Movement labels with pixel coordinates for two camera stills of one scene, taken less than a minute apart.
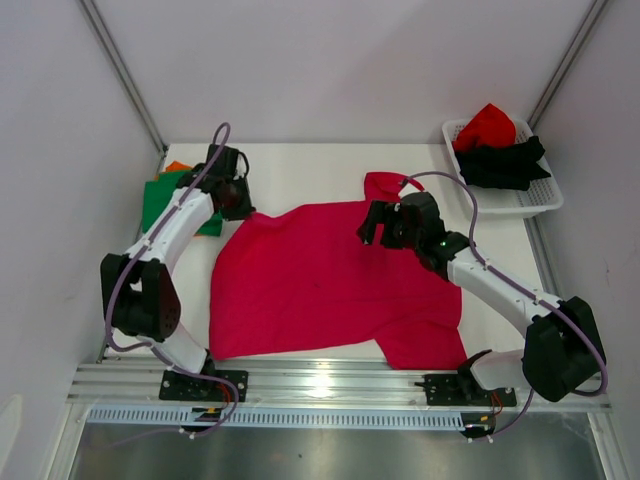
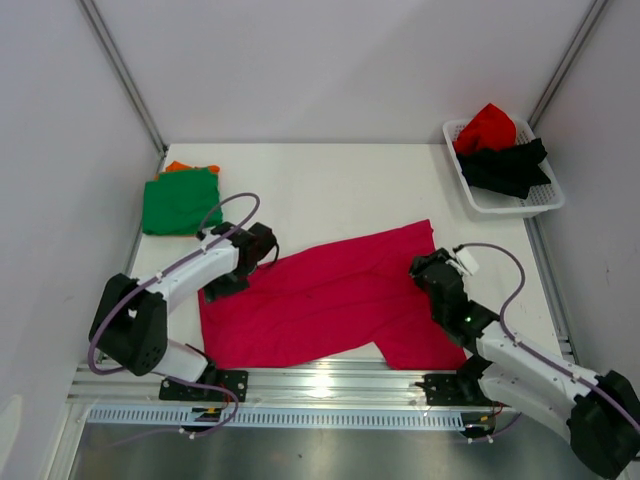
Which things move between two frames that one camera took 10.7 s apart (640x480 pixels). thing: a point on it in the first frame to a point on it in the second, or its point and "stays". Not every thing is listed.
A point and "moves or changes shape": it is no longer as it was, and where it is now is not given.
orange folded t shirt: x=176 y=166 stays
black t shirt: x=508 y=167 stays
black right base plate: x=457 y=390 stays
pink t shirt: x=309 y=280 moves or changes shape
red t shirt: x=491 y=126 stays
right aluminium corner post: x=566 y=62 stays
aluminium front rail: x=135 y=385 stays
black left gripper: x=245 y=210 to x=216 y=289
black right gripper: x=386 y=225 to x=431 y=267
